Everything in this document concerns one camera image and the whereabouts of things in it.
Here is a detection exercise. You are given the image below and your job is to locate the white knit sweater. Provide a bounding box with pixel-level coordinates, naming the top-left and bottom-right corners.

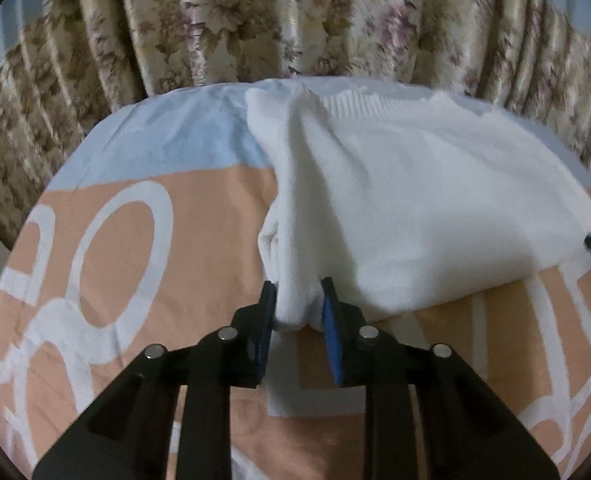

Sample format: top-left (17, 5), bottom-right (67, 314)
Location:
top-left (246, 87), bottom-right (591, 330)

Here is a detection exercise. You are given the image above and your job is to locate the orange white lettered blanket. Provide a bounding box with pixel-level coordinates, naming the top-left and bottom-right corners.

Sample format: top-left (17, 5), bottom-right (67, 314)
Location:
top-left (0, 78), bottom-right (591, 479)

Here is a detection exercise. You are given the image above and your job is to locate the blue floral curtain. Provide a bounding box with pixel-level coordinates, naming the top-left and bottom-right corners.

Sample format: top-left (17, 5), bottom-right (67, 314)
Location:
top-left (0, 0), bottom-right (591, 245)

